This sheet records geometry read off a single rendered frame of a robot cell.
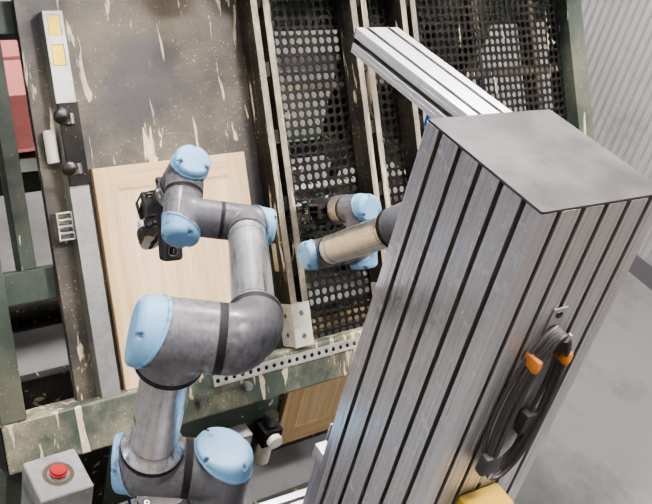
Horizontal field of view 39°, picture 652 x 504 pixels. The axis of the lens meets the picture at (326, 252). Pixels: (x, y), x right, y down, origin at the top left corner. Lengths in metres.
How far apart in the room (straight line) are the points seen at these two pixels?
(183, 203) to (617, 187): 0.83
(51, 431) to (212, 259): 0.61
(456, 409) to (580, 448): 2.75
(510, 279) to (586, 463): 2.86
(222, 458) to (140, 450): 0.16
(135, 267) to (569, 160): 1.35
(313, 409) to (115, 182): 1.22
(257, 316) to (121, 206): 0.99
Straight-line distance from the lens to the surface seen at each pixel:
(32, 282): 2.35
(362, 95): 2.71
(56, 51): 2.33
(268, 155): 2.52
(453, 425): 1.38
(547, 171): 1.28
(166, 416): 1.58
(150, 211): 1.96
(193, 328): 1.40
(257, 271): 1.58
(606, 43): 5.48
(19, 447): 2.30
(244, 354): 1.42
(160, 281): 2.41
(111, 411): 2.36
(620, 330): 4.93
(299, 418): 3.18
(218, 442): 1.78
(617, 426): 4.31
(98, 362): 2.34
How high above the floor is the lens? 2.55
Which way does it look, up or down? 33 degrees down
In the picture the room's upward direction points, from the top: 15 degrees clockwise
